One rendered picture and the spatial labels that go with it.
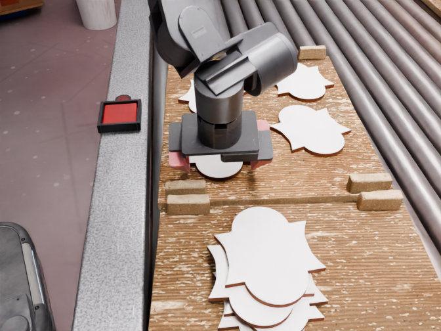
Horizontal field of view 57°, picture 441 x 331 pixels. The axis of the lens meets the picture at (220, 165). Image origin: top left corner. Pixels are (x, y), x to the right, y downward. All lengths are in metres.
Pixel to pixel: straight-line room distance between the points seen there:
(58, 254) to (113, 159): 1.11
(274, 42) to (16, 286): 1.17
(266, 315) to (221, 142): 0.21
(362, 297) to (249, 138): 0.24
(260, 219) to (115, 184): 0.25
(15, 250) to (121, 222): 0.96
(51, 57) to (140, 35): 2.03
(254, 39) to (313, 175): 0.25
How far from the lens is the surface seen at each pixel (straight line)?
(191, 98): 0.77
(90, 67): 2.88
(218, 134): 0.50
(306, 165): 0.66
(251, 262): 0.49
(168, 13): 0.45
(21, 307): 1.36
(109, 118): 0.78
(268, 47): 0.49
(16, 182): 2.14
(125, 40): 1.06
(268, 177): 0.63
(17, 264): 1.51
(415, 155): 0.78
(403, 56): 1.05
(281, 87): 0.81
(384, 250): 0.58
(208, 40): 0.45
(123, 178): 0.67
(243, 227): 0.52
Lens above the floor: 1.38
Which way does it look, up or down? 44 degrees down
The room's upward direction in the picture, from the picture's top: straight up
